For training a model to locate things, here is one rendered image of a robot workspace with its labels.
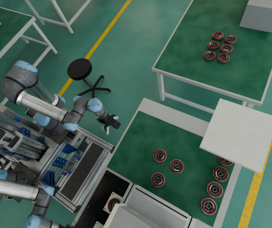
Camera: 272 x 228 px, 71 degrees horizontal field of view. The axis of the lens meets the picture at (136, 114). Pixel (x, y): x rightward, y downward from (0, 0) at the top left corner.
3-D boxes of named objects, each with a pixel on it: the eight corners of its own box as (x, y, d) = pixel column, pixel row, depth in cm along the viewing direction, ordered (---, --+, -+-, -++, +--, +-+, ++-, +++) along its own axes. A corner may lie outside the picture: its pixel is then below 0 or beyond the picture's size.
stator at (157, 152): (151, 158, 165) (150, 157, 162) (157, 147, 168) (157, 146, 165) (162, 165, 161) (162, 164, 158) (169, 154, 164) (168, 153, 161)
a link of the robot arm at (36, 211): (46, 205, 115) (50, 209, 106) (38, 225, 111) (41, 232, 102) (32, 202, 111) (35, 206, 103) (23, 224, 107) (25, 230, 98)
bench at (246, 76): (157, 101, 273) (151, 68, 206) (204, 14, 328) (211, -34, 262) (237, 132, 235) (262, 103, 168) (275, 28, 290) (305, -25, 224)
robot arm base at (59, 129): (45, 130, 162) (38, 126, 154) (57, 116, 167) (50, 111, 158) (58, 138, 157) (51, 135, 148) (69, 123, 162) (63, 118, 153)
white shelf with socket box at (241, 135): (193, 161, 158) (199, 146, 118) (208, 123, 170) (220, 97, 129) (237, 181, 146) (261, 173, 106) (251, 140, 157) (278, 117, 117)
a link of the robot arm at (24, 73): (48, 113, 156) (-2, 75, 106) (57, 98, 161) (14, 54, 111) (60, 118, 154) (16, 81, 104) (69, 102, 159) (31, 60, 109)
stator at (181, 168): (171, 159, 162) (171, 158, 159) (184, 161, 159) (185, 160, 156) (169, 172, 158) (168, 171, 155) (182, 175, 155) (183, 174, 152)
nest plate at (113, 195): (103, 209, 153) (102, 209, 152) (113, 191, 157) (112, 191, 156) (119, 220, 148) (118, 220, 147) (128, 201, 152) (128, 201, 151)
